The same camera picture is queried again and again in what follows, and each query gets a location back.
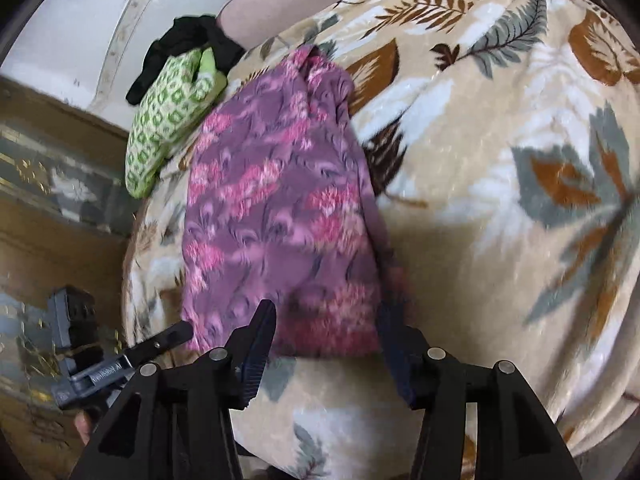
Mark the purple pink floral cloth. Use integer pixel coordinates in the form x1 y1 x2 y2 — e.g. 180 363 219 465
182 46 398 358

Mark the left hand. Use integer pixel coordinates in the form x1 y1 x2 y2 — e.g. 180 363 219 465
74 411 94 445

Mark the wooden glass door cabinet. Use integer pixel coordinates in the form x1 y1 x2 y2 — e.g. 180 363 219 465
1 78 138 479

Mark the green white checked pillow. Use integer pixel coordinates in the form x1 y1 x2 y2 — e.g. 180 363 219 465
125 48 227 198

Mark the black garment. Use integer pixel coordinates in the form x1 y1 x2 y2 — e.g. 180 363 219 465
126 15 245 106

